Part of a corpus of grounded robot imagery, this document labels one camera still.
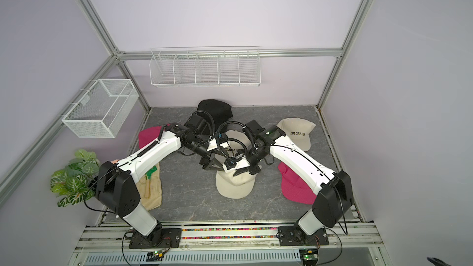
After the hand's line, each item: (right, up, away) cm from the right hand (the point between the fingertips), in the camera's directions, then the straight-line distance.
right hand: (236, 168), depth 74 cm
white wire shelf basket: (-18, +49, +26) cm, 58 cm away
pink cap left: (-55, +11, +35) cm, 66 cm away
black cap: (-11, +26, +33) cm, 44 cm away
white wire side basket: (-61, +25, +10) cm, 67 cm away
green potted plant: (-54, -2, -12) cm, 55 cm away
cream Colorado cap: (-1, -8, +3) cm, 9 cm away
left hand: (-5, +3, +1) cm, 5 cm away
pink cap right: (+27, -13, +13) cm, 32 cm away
